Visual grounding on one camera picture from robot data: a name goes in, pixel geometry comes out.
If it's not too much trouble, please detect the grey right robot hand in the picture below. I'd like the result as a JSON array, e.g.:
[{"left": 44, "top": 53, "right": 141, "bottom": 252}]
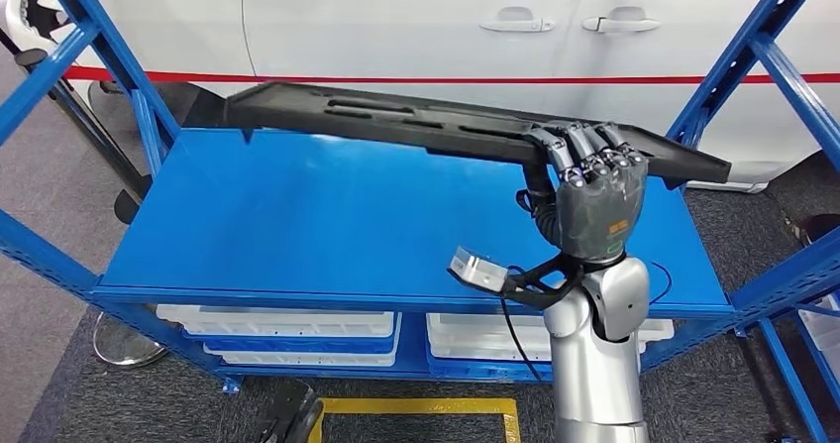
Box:
[{"left": 521, "top": 121, "right": 651, "bottom": 266}]

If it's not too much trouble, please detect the long black plastic part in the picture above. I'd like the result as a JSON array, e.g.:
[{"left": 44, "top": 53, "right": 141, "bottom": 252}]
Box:
[{"left": 223, "top": 80, "right": 733, "bottom": 190}]

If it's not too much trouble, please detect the dark round stand base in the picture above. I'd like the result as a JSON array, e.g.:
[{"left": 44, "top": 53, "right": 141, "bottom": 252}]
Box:
[{"left": 801, "top": 213, "right": 840, "bottom": 248}]

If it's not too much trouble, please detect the black robot body part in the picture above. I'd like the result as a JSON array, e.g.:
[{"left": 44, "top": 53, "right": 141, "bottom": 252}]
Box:
[{"left": 256, "top": 379, "right": 326, "bottom": 443}]

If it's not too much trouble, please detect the black camera cable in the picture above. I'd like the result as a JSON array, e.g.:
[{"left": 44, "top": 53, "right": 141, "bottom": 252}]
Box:
[{"left": 499, "top": 295, "right": 546, "bottom": 384}]

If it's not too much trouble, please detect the red barrier belt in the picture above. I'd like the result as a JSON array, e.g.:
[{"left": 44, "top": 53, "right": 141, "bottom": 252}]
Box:
[{"left": 63, "top": 65, "right": 840, "bottom": 87}]

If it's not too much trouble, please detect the white car door handle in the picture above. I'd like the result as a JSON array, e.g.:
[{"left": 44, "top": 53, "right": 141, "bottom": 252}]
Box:
[
  {"left": 478, "top": 6, "right": 557, "bottom": 34},
  {"left": 580, "top": 5, "right": 662, "bottom": 35}
]

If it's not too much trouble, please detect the thin black wire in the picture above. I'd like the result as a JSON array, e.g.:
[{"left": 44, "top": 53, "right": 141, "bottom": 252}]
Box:
[{"left": 649, "top": 261, "right": 674, "bottom": 307}]

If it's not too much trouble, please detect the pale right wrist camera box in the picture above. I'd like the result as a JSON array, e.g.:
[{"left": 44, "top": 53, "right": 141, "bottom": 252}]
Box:
[{"left": 448, "top": 246, "right": 510, "bottom": 293}]

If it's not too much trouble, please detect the white car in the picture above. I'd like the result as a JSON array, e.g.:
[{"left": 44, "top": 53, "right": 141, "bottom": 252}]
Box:
[{"left": 6, "top": 0, "right": 840, "bottom": 195}]

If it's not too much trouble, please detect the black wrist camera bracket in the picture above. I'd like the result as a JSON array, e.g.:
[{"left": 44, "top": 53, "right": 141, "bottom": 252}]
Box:
[{"left": 501, "top": 253, "right": 585, "bottom": 310}]

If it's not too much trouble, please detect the chrome stanchion post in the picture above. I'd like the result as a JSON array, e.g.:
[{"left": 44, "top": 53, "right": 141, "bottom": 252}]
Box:
[
  {"left": 0, "top": 29, "right": 155, "bottom": 226},
  {"left": 91, "top": 311, "right": 169, "bottom": 370}
]

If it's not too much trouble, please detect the white plastic bin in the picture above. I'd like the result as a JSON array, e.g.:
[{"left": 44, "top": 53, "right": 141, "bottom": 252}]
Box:
[
  {"left": 203, "top": 342, "right": 399, "bottom": 369},
  {"left": 426, "top": 313, "right": 676, "bottom": 348},
  {"left": 156, "top": 303, "right": 396, "bottom": 339},
  {"left": 427, "top": 340, "right": 649, "bottom": 363},
  {"left": 796, "top": 291, "right": 840, "bottom": 366}
]

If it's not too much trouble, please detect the yellow floor tape square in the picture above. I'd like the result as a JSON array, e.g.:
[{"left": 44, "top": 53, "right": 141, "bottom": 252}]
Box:
[{"left": 308, "top": 396, "right": 524, "bottom": 443}]

